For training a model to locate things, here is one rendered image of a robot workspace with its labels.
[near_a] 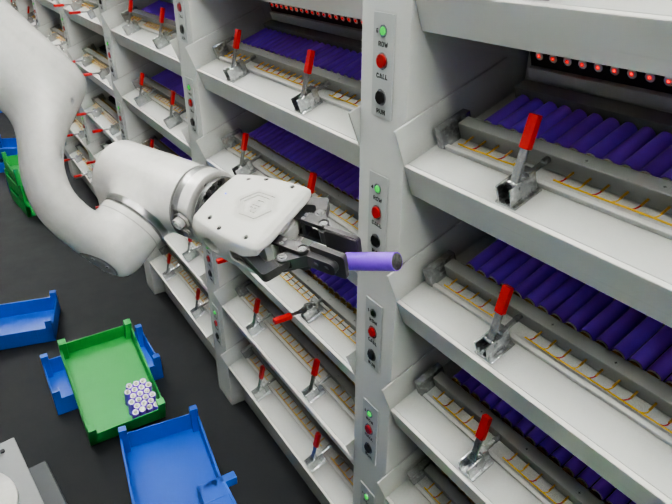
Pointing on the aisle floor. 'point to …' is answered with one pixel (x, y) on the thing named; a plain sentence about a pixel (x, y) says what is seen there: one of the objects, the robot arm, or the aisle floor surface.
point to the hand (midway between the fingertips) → (335, 252)
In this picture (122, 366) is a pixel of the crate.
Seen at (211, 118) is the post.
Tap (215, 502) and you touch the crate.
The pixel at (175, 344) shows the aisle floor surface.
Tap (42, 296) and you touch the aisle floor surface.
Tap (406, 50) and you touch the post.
